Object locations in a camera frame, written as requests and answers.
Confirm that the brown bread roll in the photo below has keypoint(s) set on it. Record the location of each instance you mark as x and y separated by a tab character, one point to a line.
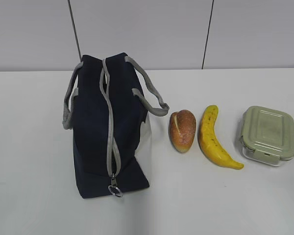
182	129

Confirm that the navy blue lunch bag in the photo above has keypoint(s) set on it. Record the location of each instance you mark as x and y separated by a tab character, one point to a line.
107	105

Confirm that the yellow banana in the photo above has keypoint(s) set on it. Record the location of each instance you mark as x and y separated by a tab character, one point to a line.
209	143

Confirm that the green lidded food container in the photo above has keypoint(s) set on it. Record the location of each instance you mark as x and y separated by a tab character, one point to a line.
267	135

